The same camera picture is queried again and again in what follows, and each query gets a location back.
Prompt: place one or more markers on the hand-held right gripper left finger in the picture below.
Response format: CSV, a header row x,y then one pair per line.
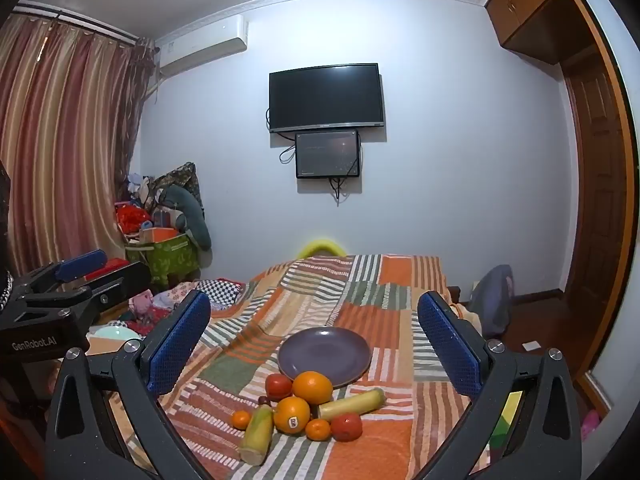
x,y
180,345

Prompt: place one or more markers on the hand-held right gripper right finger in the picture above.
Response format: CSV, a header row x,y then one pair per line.
x,y
450,345

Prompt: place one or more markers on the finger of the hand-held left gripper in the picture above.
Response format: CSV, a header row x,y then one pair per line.
x,y
80,263
125,277

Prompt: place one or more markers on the small tangerine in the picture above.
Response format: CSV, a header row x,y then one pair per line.
x,y
318,430
241,419

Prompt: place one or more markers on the small dark red jujube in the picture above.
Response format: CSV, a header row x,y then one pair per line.
x,y
264,401

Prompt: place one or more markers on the red tomato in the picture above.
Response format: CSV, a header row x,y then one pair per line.
x,y
346,427
278,386

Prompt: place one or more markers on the yellow corn cob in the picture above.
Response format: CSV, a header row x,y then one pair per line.
x,y
352,403
256,435

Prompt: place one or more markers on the purple plate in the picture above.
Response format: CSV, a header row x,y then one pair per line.
x,y
325,355

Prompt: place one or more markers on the large orange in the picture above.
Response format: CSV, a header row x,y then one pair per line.
x,y
292,415
312,387

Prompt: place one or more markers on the pink toy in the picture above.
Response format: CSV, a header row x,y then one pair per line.
x,y
141,310

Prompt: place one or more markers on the orange box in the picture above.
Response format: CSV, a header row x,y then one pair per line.
x,y
160,235

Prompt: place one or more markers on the mint green bowl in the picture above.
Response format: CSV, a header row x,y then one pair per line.
x,y
115,332

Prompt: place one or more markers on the red bag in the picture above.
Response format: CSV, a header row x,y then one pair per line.
x,y
131,217

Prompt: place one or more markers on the blue grey chair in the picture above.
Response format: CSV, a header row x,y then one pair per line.
x,y
492,300

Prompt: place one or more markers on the checkered cloth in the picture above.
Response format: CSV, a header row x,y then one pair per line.
x,y
222,292

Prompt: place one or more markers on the brown cardboard sheet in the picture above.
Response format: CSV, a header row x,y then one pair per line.
x,y
102,346

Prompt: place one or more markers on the white paper slip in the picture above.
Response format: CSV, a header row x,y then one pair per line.
x,y
531,346

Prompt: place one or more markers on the striped patchwork blanket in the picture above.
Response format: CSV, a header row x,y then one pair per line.
x,y
380,300

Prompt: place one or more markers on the grey plush toy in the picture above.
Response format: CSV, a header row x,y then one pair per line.
x,y
192,215

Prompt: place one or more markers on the dark patterned cushion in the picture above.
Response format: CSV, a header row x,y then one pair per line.
x,y
180,175

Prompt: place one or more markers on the striped brown curtain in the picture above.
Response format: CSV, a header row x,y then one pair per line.
x,y
60,135

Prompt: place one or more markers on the yellow curved chair back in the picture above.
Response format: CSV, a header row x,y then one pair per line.
x,y
320,246

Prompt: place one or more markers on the brown wooden door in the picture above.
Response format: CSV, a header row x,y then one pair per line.
x,y
595,170

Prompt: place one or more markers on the white air conditioner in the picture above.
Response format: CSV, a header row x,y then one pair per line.
x,y
200,45

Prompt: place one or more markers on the wooden overhead cabinet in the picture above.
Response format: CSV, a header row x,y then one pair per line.
x,y
530,10

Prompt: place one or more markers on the small black wall monitor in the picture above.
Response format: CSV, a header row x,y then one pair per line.
x,y
327,154

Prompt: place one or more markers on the black wall television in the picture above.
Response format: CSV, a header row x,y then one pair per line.
x,y
325,96

